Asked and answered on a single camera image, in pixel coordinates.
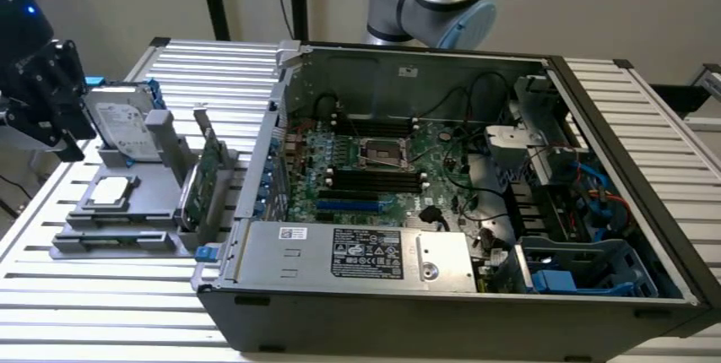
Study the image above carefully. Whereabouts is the grey metal drive cage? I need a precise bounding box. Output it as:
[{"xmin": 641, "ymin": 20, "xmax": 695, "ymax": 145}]
[{"xmin": 509, "ymin": 74, "xmax": 596, "ymax": 185}]

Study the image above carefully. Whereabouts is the black floor cable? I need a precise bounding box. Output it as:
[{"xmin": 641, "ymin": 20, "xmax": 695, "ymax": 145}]
[{"xmin": 0, "ymin": 173, "xmax": 37, "ymax": 223}]

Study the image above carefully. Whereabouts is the black open PC case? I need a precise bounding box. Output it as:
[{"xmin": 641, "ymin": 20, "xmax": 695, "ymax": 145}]
[{"xmin": 194, "ymin": 40, "xmax": 721, "ymax": 352}]

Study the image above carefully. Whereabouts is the grey power supply unit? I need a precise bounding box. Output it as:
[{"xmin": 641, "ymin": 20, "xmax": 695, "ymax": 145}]
[{"xmin": 231, "ymin": 220, "xmax": 481, "ymax": 295}]

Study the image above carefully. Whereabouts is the long blue expansion slot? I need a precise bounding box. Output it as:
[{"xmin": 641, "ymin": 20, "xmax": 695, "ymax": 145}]
[{"xmin": 314, "ymin": 198, "xmax": 381, "ymax": 213}]

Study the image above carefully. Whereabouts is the black power wire bundle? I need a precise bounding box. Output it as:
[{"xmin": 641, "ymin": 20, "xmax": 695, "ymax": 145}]
[{"xmin": 420, "ymin": 205, "xmax": 452, "ymax": 233}]

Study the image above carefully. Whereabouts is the black expansion slot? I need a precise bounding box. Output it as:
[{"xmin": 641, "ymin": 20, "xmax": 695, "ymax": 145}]
[{"xmin": 325, "ymin": 189, "xmax": 380, "ymax": 201}]

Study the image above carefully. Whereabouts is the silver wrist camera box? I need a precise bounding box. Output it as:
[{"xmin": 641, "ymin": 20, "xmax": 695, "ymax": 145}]
[{"xmin": 0, "ymin": 124, "xmax": 54, "ymax": 154}]

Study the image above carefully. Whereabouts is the silver CPU chip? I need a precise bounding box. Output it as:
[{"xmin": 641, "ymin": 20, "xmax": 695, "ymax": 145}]
[{"xmin": 91, "ymin": 176, "xmax": 141, "ymax": 207}]

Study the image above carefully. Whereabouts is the metal CPU socket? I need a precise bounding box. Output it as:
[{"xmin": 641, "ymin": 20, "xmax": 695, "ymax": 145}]
[{"xmin": 353, "ymin": 137, "xmax": 422, "ymax": 169}]

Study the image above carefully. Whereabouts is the blue plastic disk bay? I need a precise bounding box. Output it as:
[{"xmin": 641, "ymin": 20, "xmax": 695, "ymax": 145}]
[{"xmin": 513, "ymin": 235, "xmax": 661, "ymax": 297}]

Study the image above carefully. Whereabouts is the black RAM slot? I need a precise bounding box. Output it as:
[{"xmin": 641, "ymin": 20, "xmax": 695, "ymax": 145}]
[
  {"xmin": 325, "ymin": 178, "xmax": 426, "ymax": 188},
  {"xmin": 336, "ymin": 114, "xmax": 418, "ymax": 122},
  {"xmin": 325, "ymin": 172, "xmax": 428, "ymax": 182},
  {"xmin": 326, "ymin": 166, "xmax": 428, "ymax": 176},
  {"xmin": 324, "ymin": 184, "xmax": 426, "ymax": 195},
  {"xmin": 336, "ymin": 124, "xmax": 418, "ymax": 133},
  {"xmin": 336, "ymin": 119, "xmax": 418, "ymax": 127}
]

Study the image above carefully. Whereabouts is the grey parts rack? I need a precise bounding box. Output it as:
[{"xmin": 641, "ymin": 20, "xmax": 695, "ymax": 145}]
[{"xmin": 50, "ymin": 109, "xmax": 250, "ymax": 259}]

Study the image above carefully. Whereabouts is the green graphics card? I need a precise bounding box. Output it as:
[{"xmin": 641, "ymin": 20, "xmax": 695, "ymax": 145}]
[{"xmin": 173, "ymin": 102, "xmax": 227, "ymax": 230}]

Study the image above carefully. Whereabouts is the blue wire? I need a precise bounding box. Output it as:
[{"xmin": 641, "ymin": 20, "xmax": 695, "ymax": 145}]
[{"xmin": 567, "ymin": 160, "xmax": 613, "ymax": 223}]

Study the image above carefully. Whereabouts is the silver hard disk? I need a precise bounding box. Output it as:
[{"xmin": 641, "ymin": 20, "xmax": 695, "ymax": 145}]
[{"xmin": 83, "ymin": 77, "xmax": 166, "ymax": 164}]

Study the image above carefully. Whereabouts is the grey metal fan bracket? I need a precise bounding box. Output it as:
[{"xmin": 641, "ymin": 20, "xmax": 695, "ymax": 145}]
[{"xmin": 482, "ymin": 124, "xmax": 549, "ymax": 158}]

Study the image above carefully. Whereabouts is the orange wire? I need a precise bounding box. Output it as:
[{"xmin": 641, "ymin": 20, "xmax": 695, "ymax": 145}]
[{"xmin": 595, "ymin": 187, "xmax": 631, "ymax": 223}]

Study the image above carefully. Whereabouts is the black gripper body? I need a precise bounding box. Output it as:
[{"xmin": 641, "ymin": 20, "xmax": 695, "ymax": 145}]
[{"xmin": 0, "ymin": 0, "xmax": 57, "ymax": 98}]

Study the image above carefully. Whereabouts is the blue case latch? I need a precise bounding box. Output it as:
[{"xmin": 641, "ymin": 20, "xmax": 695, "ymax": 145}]
[{"xmin": 193, "ymin": 243, "xmax": 221, "ymax": 263}]

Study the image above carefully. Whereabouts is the green motherboard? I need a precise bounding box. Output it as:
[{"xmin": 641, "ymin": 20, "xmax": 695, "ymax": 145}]
[{"xmin": 280, "ymin": 120, "xmax": 480, "ymax": 229}]

